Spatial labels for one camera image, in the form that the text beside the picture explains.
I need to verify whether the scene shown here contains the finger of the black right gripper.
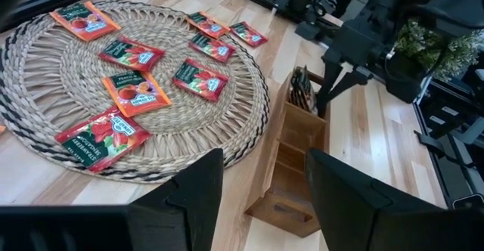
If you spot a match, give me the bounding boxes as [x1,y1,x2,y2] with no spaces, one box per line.
[316,58,336,116]
[327,71,374,101]

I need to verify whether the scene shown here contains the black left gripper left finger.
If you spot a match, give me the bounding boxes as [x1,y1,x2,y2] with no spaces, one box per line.
[128,148,225,251]

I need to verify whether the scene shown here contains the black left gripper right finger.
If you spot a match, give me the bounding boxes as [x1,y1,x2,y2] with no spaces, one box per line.
[306,149,445,251]

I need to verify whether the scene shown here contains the wooden compartment tea box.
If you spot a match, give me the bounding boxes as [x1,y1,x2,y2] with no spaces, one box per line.
[244,66,332,239]

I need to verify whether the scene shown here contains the potted plant white flowers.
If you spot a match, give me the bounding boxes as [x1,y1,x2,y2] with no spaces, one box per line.
[384,18,484,104]

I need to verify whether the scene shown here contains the round woven straw placemat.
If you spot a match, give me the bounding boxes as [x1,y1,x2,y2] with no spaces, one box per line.
[0,0,271,184]

